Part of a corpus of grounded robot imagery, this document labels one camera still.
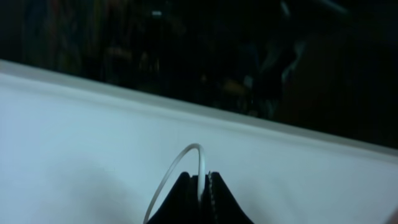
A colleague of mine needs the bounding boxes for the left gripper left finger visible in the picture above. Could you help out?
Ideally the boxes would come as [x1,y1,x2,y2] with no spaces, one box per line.
[147,172,200,224]

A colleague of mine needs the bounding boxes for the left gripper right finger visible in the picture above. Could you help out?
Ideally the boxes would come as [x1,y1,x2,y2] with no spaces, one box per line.
[201,172,253,224]

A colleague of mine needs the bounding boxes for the white usb cable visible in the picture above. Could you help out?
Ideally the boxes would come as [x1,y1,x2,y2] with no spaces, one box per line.
[142,142,206,224]

